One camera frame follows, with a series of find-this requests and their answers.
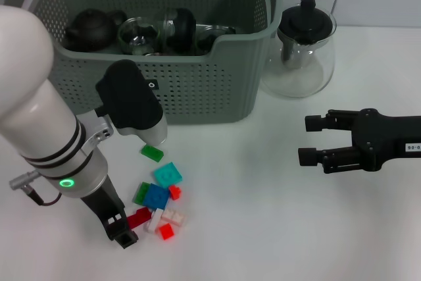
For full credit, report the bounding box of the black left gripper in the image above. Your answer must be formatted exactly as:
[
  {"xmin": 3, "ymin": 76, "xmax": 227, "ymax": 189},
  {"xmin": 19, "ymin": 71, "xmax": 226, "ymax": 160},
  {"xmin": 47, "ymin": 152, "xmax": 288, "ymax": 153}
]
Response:
[{"xmin": 80, "ymin": 175, "xmax": 139, "ymax": 249}]

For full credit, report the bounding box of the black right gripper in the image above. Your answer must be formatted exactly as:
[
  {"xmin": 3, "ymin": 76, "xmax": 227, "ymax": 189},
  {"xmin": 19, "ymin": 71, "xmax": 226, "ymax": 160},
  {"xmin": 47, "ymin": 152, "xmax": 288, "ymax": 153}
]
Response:
[{"xmin": 297, "ymin": 108, "xmax": 421, "ymax": 174}]

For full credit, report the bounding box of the dark red long brick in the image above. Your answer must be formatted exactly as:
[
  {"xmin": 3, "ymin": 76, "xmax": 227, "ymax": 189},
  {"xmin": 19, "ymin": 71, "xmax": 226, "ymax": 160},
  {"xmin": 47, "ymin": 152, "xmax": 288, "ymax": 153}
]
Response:
[{"xmin": 126, "ymin": 207, "xmax": 153, "ymax": 229}]

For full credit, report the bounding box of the translucent green brick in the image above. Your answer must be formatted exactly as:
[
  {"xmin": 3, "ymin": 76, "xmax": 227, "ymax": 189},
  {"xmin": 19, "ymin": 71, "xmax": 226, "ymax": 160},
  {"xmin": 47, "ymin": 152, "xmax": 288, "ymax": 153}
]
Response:
[{"xmin": 133, "ymin": 181, "xmax": 152, "ymax": 206}]

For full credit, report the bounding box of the translucent white wide brick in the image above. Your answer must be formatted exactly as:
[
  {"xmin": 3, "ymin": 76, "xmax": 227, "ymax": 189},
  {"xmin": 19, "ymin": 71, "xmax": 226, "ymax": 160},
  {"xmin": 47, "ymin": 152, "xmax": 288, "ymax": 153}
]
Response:
[{"xmin": 162, "ymin": 208, "xmax": 187, "ymax": 228}]

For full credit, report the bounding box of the blue square brick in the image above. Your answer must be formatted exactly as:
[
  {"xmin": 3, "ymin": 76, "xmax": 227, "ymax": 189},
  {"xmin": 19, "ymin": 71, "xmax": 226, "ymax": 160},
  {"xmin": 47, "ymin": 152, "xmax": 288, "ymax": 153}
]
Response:
[{"xmin": 143, "ymin": 182, "xmax": 171, "ymax": 211}]

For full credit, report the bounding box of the grey-green perforated storage bin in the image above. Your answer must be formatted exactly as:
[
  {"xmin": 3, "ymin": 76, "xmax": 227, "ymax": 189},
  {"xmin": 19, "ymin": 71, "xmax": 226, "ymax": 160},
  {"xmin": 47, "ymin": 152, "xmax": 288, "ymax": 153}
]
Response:
[{"xmin": 0, "ymin": 0, "xmax": 285, "ymax": 126}]

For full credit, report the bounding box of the orange-red small square brick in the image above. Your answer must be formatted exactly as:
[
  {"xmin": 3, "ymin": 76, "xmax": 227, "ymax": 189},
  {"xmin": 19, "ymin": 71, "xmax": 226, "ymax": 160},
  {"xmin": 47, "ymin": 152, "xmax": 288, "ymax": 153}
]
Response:
[{"xmin": 158, "ymin": 223, "xmax": 175, "ymax": 241}]

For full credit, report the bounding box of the small red stud brick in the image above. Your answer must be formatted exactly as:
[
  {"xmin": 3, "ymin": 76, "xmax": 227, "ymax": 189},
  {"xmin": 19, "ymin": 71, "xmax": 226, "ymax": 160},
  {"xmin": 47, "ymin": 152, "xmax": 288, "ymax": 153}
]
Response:
[{"xmin": 168, "ymin": 184, "xmax": 182, "ymax": 201}]

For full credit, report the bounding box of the teal square brick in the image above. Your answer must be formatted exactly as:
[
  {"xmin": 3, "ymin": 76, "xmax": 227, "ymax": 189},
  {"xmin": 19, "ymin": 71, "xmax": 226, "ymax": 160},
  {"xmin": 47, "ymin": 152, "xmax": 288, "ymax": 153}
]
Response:
[{"xmin": 152, "ymin": 161, "xmax": 184, "ymax": 188}]

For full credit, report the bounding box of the opaque green two-stud brick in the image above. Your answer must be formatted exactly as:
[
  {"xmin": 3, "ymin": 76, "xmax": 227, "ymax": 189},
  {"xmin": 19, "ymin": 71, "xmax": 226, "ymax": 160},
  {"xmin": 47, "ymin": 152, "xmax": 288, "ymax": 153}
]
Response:
[{"xmin": 141, "ymin": 143, "xmax": 164, "ymax": 163}]

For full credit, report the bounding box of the glass teapot with black lid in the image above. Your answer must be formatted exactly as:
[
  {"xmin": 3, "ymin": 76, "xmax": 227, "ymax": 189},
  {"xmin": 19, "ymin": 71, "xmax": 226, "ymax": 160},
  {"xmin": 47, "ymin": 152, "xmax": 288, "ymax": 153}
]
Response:
[{"xmin": 259, "ymin": 0, "xmax": 338, "ymax": 98}]

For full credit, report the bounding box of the black clay teapot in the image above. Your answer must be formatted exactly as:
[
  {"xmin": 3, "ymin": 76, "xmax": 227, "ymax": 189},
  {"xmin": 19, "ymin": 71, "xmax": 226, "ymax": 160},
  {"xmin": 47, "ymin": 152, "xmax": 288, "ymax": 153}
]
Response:
[{"xmin": 64, "ymin": 8, "xmax": 128, "ymax": 52}]

